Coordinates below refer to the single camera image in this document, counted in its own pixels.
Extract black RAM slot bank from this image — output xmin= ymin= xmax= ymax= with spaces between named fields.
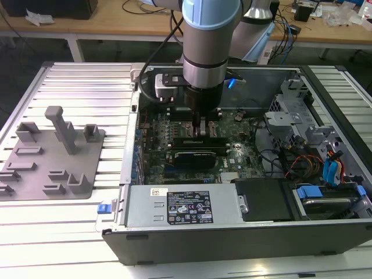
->
xmin=167 ymin=106 xmax=223 ymax=123
xmin=167 ymin=141 xmax=231 ymax=153

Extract metal CPU socket cover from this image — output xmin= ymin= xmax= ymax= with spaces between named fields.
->
xmin=185 ymin=120 xmax=220 ymax=140

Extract black graphics card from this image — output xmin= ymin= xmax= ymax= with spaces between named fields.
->
xmin=173 ymin=150 xmax=218 ymax=170

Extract green motherboard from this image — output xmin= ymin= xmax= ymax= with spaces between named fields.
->
xmin=138 ymin=109 xmax=268 ymax=185

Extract silver finned heatsink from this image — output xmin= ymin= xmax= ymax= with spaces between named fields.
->
xmin=220 ymin=171 xmax=241 ymax=183

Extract grey metal drive cage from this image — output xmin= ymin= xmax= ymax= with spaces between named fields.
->
xmin=263 ymin=78 xmax=344 ymax=152

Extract black plastic air shroud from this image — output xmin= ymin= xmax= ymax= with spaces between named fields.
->
xmin=231 ymin=177 xmax=293 ymax=223

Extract grey power supply unit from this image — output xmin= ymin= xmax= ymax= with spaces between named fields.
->
xmin=115 ymin=183 xmax=244 ymax=230

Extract black desktop tower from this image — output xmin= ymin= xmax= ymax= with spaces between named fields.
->
xmin=270 ymin=0 xmax=281 ymax=23

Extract grey parts rack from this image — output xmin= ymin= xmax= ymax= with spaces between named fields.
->
xmin=0 ymin=106 xmax=106 ymax=202

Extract black open PC case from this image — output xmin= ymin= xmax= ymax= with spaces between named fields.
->
xmin=95 ymin=62 xmax=372 ymax=267

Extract hard disk in blue carrier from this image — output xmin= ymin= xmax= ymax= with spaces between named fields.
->
xmin=292 ymin=185 xmax=367 ymax=221

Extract wooden desk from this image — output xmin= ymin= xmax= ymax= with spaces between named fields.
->
xmin=0 ymin=0 xmax=372 ymax=63

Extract small black box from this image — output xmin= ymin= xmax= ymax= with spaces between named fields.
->
xmin=294 ymin=1 xmax=314 ymax=22

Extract clear plastic bags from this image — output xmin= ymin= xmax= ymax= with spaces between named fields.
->
xmin=324 ymin=4 xmax=364 ymax=28

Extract large black box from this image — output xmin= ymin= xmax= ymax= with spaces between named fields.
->
xmin=5 ymin=0 xmax=98 ymax=20

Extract crumpled white paper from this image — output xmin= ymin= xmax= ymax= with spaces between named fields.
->
xmin=25 ymin=8 xmax=55 ymax=27

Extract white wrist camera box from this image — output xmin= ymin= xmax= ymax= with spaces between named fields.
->
xmin=155 ymin=73 xmax=187 ymax=103

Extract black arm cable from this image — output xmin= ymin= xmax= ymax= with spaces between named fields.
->
xmin=138 ymin=16 xmax=184 ymax=100

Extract grey case hinge bracket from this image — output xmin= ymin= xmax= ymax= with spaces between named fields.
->
xmin=130 ymin=63 xmax=146 ymax=83

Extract blue hanging cable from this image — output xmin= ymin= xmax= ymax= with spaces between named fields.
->
xmin=285 ymin=23 xmax=295 ymax=63

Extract orange yellow wire bundle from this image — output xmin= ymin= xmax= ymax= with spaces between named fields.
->
xmin=284 ymin=155 xmax=324 ymax=178

